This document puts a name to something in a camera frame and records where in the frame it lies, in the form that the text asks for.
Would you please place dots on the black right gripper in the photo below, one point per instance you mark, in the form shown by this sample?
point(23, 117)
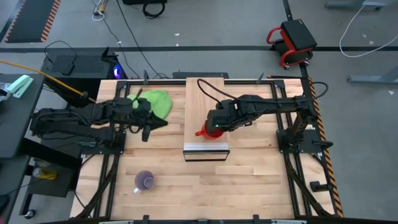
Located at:
point(237, 114)

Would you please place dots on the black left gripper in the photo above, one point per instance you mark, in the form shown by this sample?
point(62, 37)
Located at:
point(142, 109)

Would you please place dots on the red mug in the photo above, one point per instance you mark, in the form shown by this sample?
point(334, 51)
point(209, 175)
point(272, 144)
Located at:
point(211, 133)

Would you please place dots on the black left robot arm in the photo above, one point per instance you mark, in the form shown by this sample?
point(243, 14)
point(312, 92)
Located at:
point(77, 115)

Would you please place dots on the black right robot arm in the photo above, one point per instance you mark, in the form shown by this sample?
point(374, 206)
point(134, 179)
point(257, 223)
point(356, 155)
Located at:
point(280, 104)

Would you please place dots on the wooden shelf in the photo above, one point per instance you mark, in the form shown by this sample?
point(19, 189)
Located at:
point(196, 109)

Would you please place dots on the green cloth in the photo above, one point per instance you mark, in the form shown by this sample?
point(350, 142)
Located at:
point(160, 102)

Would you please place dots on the black table clamp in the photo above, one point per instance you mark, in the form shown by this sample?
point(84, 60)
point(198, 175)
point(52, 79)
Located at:
point(260, 77)
point(145, 76)

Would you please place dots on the flat black box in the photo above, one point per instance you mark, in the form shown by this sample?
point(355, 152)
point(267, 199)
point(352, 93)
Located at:
point(200, 75)

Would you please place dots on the black computer tower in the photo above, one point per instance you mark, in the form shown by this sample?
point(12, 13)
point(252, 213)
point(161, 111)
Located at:
point(84, 67)

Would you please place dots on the red black rolling stool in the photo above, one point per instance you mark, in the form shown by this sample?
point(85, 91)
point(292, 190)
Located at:
point(297, 35)

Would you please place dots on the orange black hazard tape strip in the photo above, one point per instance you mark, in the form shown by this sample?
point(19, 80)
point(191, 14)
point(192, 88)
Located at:
point(328, 161)

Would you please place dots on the black cylinder knob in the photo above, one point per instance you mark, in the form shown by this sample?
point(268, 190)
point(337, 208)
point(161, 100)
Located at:
point(317, 186)

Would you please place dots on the black rolling cart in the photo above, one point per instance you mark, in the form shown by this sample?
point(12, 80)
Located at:
point(53, 183)

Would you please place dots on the clear bottle yellow label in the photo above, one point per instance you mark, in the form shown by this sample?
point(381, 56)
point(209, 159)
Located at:
point(45, 173)

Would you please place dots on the black desk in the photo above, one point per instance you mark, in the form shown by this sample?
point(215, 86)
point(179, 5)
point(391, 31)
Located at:
point(15, 124)

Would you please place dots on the mint green stapler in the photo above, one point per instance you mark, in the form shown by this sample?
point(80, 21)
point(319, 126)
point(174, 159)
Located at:
point(21, 84)

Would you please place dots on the grey metal floor base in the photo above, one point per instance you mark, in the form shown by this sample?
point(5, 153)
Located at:
point(354, 4)
point(373, 79)

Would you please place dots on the black mat hazard striped edge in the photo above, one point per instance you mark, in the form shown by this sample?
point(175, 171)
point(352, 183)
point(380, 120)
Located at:
point(29, 20)

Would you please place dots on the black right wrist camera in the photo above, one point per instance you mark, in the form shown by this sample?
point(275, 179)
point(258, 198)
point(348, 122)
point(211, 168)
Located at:
point(215, 119)

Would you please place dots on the black metal table frame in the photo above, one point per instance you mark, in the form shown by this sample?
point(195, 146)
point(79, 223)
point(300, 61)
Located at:
point(155, 82)

